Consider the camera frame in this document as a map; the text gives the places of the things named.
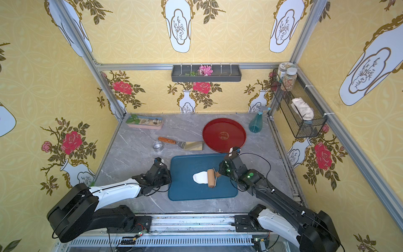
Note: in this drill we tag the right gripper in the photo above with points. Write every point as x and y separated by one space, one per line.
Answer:
225 168

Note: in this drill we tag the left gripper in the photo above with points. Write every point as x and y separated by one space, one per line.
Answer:
165 175

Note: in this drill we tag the wooden rolling pin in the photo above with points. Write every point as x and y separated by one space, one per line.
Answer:
212 177

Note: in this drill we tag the teal plastic tray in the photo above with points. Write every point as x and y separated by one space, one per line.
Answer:
183 187

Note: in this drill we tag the white dough lump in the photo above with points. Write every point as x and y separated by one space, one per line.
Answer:
201 177

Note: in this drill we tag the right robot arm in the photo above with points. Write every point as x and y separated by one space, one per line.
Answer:
283 208

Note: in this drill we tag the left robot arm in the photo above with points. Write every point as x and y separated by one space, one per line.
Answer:
86 208

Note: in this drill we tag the small glass cup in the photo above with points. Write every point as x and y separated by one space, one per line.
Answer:
158 146

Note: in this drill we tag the red round tray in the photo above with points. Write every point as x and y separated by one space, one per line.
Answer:
222 134

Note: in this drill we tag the green spray bottle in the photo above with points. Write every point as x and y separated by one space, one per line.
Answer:
256 123

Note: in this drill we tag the pink rectangular planter box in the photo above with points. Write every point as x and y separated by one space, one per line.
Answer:
144 122

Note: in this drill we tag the beige cloth in basket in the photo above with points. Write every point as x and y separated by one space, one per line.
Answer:
302 109

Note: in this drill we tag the pink artificial flower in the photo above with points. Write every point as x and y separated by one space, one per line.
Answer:
205 70

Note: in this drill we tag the spice jar white lid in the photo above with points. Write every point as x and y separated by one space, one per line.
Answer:
289 79

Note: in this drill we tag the jar with patterned lid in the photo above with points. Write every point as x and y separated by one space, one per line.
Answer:
282 70

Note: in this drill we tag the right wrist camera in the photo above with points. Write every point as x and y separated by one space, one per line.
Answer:
233 151

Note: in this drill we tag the metal dough scraper wooden handle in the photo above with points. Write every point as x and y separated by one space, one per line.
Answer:
187 146

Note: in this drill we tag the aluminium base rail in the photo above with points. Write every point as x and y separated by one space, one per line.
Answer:
206 223

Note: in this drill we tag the black wire basket shelf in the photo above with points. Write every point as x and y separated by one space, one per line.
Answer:
282 101

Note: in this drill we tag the grey wall shelf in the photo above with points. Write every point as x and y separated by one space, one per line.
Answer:
197 73

